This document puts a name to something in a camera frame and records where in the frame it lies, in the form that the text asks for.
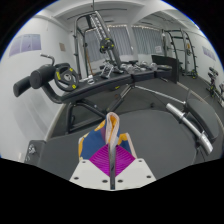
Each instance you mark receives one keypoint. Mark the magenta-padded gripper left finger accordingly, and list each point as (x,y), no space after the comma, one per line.
(88,173)

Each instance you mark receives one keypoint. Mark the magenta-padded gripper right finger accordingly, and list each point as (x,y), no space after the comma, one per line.
(136,171)

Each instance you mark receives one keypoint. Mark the blue cartoon print towel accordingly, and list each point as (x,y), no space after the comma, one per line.
(93,143)

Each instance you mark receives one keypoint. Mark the black padded flat weight bench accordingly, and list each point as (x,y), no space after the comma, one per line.
(160,143)

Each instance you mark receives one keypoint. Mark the silver barbell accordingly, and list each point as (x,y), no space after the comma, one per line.
(186,123)

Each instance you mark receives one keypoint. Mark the black bench with leg rollers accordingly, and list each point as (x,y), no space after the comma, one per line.
(100,88)

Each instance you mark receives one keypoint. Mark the black weight plate yellow marks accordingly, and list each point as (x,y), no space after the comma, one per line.
(60,80)

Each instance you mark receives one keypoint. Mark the group of floor dumbbells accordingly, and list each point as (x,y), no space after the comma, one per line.
(133,67)

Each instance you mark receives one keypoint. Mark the black box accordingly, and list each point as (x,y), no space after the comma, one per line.
(166,65)

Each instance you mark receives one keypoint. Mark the dumbbell rack with dumbbells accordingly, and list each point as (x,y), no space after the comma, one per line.
(213,71)

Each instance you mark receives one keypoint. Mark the black weight plate on machine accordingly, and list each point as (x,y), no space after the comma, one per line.
(104,46)

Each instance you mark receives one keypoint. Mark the grey window curtains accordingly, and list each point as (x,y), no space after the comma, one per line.
(146,41)

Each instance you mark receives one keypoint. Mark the black power rack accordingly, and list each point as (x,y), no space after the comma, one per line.
(184,50)

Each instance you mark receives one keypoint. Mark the small beige wall notice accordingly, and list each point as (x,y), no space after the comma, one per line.
(62,47)

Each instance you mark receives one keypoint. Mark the small purple wall poster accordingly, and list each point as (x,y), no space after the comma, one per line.
(209,53)

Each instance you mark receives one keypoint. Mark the large purple wall poster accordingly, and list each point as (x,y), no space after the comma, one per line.
(30,43)

